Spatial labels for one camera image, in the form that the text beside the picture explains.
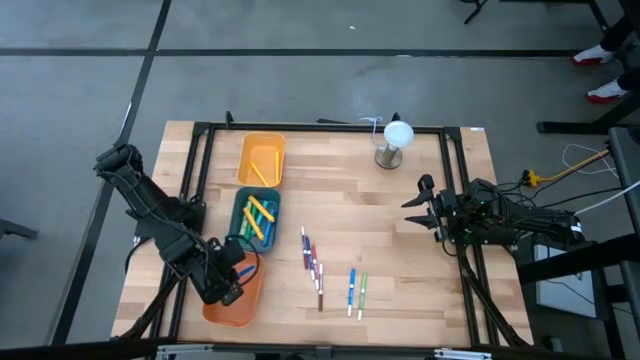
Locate white marker light blue cap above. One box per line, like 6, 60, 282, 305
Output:
346, 268, 357, 318

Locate white marker purple label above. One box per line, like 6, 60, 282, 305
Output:
305, 235, 316, 282

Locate thick white cable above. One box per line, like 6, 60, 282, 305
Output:
573, 179, 640, 217

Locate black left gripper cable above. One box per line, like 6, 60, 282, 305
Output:
222, 233, 261, 287

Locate black furniture base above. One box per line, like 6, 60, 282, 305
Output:
537, 92, 640, 135

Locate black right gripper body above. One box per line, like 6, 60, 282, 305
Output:
429, 188, 477, 247

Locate dark green plastic bin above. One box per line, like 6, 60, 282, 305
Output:
228, 186, 283, 254

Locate white lamp cable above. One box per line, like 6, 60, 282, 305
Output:
357, 115, 385, 147

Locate yellow Sharpie highlighter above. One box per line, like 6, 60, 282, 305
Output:
247, 194, 277, 224

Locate silver bracket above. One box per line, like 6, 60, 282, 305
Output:
154, 343, 217, 360
433, 348, 494, 360

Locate dark chair base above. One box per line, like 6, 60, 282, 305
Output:
0, 217, 40, 242

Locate yellow extension cord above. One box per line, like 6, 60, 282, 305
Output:
522, 148, 612, 189

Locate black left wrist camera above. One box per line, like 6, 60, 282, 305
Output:
219, 282, 246, 307

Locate thin white cable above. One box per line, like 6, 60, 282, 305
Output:
562, 143, 621, 176

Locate black beam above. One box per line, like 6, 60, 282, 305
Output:
517, 233, 640, 286

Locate yellow plastic bin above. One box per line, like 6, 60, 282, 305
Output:
235, 130, 287, 189

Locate black aluminium table frame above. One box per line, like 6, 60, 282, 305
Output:
112, 110, 534, 351

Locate white marker green cap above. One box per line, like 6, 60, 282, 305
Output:
356, 271, 369, 322

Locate white box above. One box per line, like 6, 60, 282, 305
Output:
533, 244, 600, 319

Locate white mushroom lamp brass base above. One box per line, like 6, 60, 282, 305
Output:
374, 120, 416, 171

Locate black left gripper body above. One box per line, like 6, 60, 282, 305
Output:
197, 237, 248, 302

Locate person's leg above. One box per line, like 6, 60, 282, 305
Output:
615, 67, 640, 92
598, 13, 640, 53

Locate orange plastic bin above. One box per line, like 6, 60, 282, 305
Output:
201, 251, 266, 330

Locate black bar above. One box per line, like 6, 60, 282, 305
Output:
0, 337, 176, 360

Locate person's white red shoe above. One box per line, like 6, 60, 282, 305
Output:
585, 79, 629, 105
572, 44, 614, 67

